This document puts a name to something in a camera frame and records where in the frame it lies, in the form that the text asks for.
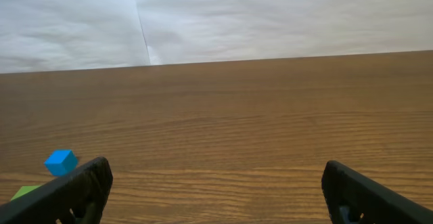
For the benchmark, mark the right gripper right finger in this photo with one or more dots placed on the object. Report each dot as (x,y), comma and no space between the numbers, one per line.
(365,197)

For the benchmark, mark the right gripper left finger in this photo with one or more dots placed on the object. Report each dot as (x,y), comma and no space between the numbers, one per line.
(67,193)

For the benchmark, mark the blue cube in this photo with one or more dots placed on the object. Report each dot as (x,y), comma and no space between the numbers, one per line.
(61,163)

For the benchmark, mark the green cube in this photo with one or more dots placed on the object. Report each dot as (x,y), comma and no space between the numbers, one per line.
(23,191)

